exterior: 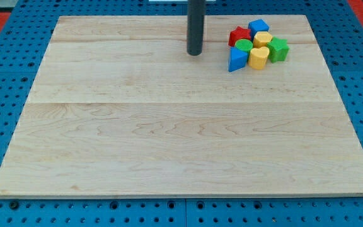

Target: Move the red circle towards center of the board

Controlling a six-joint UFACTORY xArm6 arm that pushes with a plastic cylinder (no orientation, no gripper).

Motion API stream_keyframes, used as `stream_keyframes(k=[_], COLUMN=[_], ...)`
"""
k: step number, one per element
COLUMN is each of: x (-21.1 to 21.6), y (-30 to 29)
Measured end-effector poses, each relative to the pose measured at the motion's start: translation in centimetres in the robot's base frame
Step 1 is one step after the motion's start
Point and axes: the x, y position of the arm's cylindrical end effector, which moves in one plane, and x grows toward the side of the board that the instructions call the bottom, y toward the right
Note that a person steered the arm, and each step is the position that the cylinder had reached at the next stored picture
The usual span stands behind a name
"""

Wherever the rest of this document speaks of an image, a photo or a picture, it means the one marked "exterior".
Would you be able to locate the light wooden board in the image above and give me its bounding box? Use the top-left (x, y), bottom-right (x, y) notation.
top-left (0, 15), bottom-right (363, 199)

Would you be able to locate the blue triangle block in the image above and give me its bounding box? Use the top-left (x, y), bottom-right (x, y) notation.
top-left (228, 47), bottom-right (248, 72)

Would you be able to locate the green cylinder block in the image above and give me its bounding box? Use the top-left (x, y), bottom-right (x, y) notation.
top-left (234, 38), bottom-right (253, 54)

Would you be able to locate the yellow heart block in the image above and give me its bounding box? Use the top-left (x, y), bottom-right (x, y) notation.
top-left (248, 47), bottom-right (270, 70)

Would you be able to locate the red star block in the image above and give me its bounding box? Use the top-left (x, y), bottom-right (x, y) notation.
top-left (228, 26), bottom-right (251, 47)

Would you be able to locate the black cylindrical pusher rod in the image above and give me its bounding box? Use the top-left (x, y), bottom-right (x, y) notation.
top-left (187, 0), bottom-right (206, 56)

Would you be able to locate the yellow hexagon block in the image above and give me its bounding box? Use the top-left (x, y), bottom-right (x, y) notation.
top-left (253, 31), bottom-right (273, 48)

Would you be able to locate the green star block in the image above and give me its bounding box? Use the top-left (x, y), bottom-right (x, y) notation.
top-left (267, 37), bottom-right (289, 63)

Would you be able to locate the blue cube block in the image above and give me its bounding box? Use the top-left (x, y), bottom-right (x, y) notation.
top-left (248, 19), bottom-right (269, 38)

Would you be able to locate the blue perforated table panel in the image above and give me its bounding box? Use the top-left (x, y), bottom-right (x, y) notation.
top-left (0, 0), bottom-right (363, 226)

